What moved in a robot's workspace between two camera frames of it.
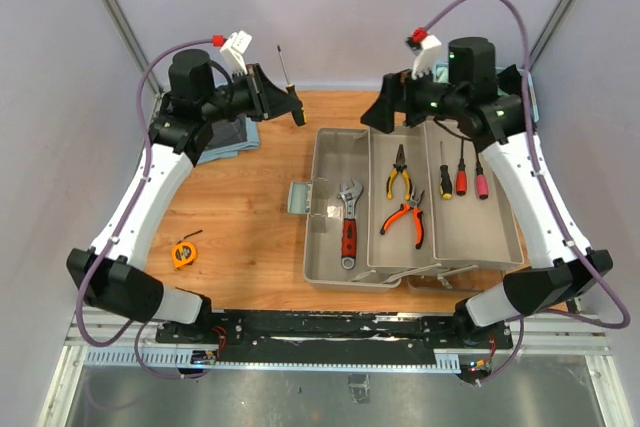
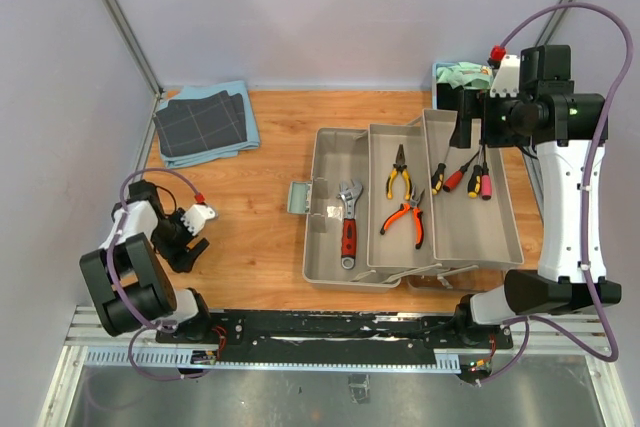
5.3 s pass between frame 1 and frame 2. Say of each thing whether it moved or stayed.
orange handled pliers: stayed
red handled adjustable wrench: stayed
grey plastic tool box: stayed
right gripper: moved
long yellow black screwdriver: moved
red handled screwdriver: moved
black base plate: stayed
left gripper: moved
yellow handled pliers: stayed
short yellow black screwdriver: moved
